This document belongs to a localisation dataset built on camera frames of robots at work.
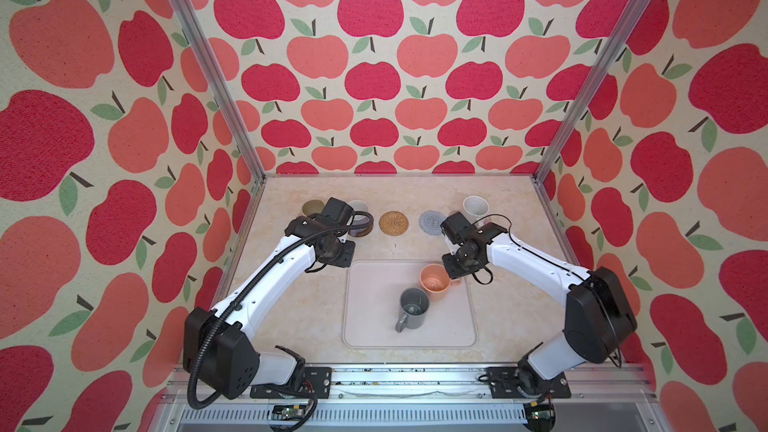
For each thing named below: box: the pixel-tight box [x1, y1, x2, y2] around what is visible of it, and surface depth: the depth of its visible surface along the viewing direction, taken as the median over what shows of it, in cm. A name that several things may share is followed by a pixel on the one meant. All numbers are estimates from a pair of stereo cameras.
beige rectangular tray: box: [343, 259, 427, 347], surface depth 90 cm
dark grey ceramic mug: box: [395, 287, 430, 333], surface depth 80 cm
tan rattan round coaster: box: [378, 210, 409, 237], surface depth 109 cm
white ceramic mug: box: [462, 195, 490, 227], surface depth 103 cm
